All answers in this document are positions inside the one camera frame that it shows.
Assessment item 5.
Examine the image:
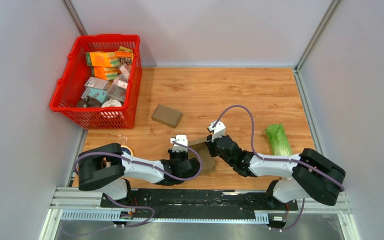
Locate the cardboard box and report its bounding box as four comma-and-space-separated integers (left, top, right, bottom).
188, 137, 216, 175
151, 104, 183, 129

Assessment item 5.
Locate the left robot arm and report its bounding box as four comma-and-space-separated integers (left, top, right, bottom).
74, 143, 203, 208

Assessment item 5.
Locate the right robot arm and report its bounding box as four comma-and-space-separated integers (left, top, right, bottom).
205, 135, 346, 210

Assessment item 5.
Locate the teal box in basket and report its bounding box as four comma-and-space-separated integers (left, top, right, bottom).
81, 87, 110, 104

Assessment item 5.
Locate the orange green box lower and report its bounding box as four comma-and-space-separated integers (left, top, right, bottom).
91, 66, 119, 81

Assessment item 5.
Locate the orange green box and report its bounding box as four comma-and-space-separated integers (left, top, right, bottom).
85, 51, 121, 68
91, 66, 119, 81

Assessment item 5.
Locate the orange green box upper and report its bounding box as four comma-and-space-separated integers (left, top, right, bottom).
85, 51, 121, 68

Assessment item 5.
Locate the green napa cabbage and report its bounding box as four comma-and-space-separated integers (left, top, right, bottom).
265, 123, 293, 156

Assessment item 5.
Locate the white tape roll in basket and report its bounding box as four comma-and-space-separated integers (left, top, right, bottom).
101, 99, 123, 108

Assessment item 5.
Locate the clear packet in basket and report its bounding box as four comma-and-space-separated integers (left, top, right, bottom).
107, 75, 129, 103

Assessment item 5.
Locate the grey packet in basket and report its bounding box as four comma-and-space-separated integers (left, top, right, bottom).
84, 76, 111, 91

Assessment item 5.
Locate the colourful snack packet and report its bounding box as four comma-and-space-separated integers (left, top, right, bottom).
114, 46, 134, 66

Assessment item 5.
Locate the red plastic shopping basket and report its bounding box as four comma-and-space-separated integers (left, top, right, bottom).
49, 34, 142, 129

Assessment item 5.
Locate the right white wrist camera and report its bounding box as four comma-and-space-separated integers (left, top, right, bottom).
207, 121, 226, 142

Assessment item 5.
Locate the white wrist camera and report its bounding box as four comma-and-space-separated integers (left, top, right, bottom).
170, 134, 188, 153
207, 121, 226, 142

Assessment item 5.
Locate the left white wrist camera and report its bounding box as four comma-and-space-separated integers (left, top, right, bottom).
170, 134, 188, 153

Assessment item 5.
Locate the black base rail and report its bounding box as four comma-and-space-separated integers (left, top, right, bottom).
52, 188, 299, 229

